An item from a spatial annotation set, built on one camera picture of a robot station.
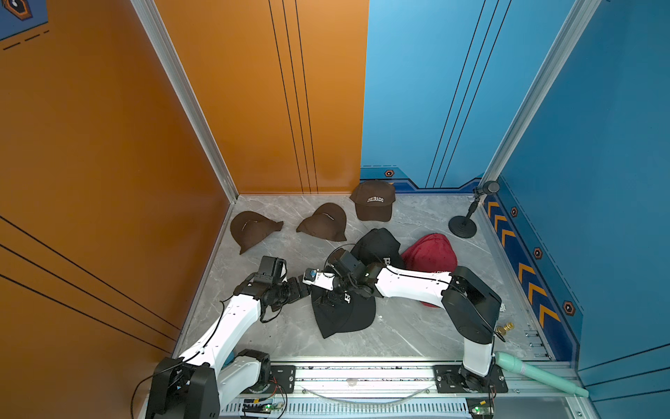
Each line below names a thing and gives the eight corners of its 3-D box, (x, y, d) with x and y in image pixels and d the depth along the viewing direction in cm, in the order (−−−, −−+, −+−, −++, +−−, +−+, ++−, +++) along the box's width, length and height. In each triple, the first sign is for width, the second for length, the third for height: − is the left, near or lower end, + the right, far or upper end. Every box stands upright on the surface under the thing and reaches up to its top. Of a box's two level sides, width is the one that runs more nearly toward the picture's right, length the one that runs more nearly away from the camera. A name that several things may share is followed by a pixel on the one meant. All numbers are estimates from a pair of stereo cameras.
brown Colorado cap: (350, 221, 113) (351, 211, 108) (350, 191, 125) (350, 181, 120) (395, 221, 113) (398, 211, 108) (390, 191, 125) (392, 181, 120)
